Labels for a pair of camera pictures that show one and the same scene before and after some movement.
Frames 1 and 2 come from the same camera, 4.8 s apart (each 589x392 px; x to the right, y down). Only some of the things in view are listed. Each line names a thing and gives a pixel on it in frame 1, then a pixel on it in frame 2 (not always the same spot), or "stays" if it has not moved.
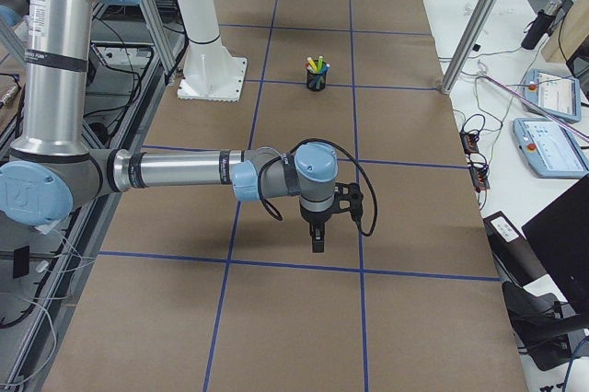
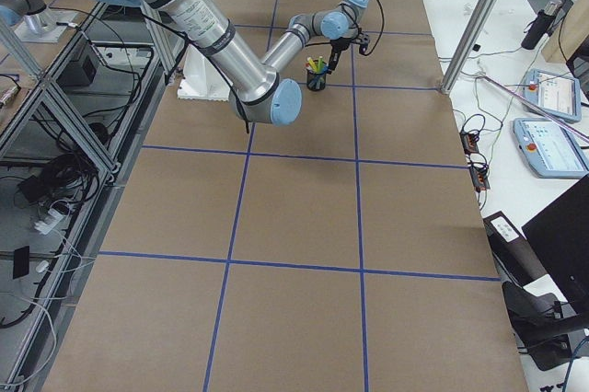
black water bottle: x=541 y=26 stays
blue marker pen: x=318 y=76 stays
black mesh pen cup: x=317 y=81 stays
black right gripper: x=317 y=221 → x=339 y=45
